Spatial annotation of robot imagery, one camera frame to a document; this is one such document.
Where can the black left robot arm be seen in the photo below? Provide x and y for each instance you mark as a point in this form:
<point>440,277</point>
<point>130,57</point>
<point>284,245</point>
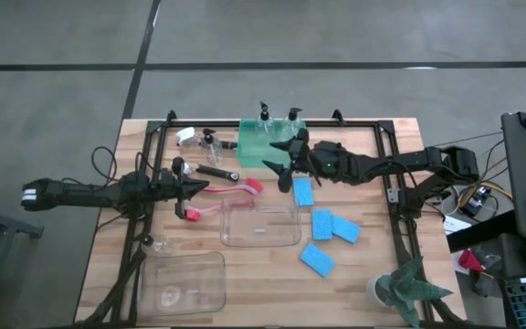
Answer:
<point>85,194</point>

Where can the blue sponge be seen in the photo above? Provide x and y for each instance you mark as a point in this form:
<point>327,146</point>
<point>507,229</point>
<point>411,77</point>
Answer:
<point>317,259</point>
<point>345,229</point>
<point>322,225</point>
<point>303,192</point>

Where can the teal plastic tray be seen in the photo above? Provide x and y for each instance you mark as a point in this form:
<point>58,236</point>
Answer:
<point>254,151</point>

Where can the white paper sheet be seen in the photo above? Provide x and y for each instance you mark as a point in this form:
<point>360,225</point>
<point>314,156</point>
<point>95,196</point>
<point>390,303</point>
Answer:
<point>457,225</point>

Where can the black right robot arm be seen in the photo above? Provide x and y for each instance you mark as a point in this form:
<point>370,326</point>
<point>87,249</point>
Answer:
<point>409,160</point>

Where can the red cone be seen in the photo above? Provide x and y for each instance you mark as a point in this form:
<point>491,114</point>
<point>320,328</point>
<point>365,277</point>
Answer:
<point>468,261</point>

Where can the grey metal bracket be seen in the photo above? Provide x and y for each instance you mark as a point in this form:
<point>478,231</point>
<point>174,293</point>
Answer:
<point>393,195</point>

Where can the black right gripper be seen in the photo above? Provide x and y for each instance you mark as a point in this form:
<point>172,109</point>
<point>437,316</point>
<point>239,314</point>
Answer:
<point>301,160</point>

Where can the red bristle dish brush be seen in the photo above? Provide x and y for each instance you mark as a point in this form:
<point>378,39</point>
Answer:
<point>193,215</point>
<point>255,185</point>

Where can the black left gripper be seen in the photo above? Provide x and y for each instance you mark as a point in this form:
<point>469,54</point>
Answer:
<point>178,187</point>

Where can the potted plant white pot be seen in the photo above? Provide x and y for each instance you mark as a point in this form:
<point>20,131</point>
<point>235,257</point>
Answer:
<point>404,288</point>

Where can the black controller box blue light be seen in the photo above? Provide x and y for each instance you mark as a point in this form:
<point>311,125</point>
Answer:
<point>475,201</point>

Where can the clear plastic bin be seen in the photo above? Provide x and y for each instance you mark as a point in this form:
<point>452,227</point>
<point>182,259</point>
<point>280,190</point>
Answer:
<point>226,228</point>
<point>190,274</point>

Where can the black metal rig frame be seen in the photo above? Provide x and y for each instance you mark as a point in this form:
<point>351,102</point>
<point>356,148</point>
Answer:
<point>208,123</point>

